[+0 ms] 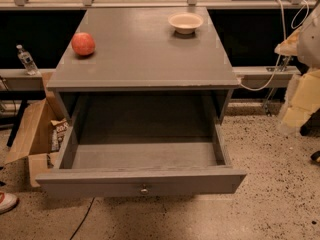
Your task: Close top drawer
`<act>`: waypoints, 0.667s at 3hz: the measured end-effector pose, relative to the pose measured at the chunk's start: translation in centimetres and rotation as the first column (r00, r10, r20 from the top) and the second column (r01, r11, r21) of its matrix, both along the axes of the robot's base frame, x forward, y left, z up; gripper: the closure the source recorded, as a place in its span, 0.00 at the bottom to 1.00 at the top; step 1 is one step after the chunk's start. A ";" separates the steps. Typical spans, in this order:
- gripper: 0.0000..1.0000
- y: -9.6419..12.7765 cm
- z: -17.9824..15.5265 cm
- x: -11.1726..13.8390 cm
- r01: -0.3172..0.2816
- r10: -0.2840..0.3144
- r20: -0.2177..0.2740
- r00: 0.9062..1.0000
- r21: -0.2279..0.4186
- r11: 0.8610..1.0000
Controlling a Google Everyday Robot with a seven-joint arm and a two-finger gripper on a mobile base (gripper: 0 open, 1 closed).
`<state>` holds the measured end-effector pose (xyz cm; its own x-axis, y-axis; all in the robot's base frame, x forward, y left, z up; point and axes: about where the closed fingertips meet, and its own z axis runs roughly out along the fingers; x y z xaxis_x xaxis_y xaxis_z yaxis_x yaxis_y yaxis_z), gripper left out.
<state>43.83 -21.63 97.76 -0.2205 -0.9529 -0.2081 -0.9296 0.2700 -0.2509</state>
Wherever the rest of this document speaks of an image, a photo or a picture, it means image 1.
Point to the yellow foam covered gripper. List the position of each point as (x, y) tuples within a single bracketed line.
[(310, 46)]

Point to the red apple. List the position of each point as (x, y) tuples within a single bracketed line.
[(83, 44)]

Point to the brown cardboard box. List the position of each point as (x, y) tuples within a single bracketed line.
[(34, 137)]

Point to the white and red shoe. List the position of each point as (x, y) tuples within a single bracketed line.
[(8, 201)]

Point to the white bowl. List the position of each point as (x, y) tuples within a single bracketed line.
[(185, 23)]

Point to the metal railing beam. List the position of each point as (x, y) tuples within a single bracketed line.
[(253, 77)]

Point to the grey wooden drawer cabinet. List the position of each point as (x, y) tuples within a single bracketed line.
[(144, 77)]

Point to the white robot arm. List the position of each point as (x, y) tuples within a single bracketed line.
[(302, 98)]

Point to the snack bag in box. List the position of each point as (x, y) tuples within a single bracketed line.
[(58, 133)]

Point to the clear plastic water bottle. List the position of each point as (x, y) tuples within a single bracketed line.
[(27, 60)]

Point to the grey top drawer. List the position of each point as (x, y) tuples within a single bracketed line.
[(142, 145)]

